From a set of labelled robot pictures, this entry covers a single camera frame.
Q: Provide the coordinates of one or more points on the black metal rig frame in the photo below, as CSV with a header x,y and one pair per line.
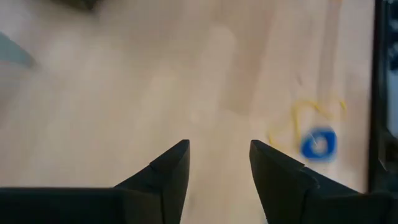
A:
x,y
377,93

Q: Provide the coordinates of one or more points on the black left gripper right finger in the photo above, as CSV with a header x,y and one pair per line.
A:
x,y
280,186

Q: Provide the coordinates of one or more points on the yellow rubber band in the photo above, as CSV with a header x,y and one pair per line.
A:
x,y
296,124

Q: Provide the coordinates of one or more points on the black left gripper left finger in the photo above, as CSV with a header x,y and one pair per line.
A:
x,y
164,186

